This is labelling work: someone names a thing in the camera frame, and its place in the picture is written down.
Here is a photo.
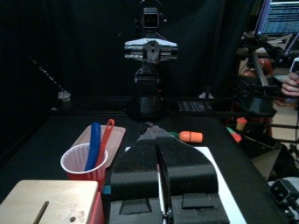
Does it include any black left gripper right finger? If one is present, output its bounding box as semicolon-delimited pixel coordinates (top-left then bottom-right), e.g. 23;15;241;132
154;136;230;224

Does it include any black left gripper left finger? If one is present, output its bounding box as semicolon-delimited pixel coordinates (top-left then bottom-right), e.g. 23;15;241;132
106;136;164;224

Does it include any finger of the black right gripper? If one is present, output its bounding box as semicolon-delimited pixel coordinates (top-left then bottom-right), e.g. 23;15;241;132
150;40;161;65
142;40;153;65

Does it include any white smartphone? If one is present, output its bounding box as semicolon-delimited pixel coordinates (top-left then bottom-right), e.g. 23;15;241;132
289;57;299;75

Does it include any person's hand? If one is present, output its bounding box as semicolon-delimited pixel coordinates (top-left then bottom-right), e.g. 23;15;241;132
280;73;299;98

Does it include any orange toy carrot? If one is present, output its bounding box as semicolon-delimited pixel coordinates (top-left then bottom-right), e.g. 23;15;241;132
168;130;204;144

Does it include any pink plastic tray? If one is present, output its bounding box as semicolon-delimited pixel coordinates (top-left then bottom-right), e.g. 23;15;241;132
69;124;126;169

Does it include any red plastic utensil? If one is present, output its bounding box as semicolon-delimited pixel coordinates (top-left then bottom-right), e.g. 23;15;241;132
94;117;117;167

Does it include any blue plastic utensil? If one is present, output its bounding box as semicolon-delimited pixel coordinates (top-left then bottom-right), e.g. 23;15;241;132
83;122;102;172

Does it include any red plastic cup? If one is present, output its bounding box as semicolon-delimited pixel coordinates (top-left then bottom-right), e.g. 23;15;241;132
59;143;111;195

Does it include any white cutting board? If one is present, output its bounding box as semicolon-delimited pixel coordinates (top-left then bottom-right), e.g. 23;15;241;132
122;145;248;224

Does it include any green and orange toy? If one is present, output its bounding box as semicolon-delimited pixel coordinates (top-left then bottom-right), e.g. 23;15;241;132
226;126;242;144

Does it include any white printed label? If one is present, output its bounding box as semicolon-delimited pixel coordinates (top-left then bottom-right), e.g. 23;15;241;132
176;101;208;113

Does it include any wooden box with red sides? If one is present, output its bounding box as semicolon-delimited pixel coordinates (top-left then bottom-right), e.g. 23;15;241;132
0;179;105;224

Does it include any orange and yellow toy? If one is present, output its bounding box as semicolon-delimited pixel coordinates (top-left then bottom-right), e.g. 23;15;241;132
236;116;248;131

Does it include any grey webcam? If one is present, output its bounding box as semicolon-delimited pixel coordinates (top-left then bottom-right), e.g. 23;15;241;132
266;178;299;217

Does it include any computer monitor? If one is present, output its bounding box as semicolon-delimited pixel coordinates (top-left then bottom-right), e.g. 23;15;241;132
254;0;299;37

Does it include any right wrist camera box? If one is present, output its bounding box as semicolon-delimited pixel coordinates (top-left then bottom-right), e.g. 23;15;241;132
141;7;161;30

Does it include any silver frame clamp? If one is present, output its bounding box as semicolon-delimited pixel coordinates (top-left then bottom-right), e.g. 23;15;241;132
57;90;71;102
197;91;214;100

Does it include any thin white bracing cord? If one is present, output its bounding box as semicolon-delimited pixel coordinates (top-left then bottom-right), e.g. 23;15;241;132
30;58;67;95

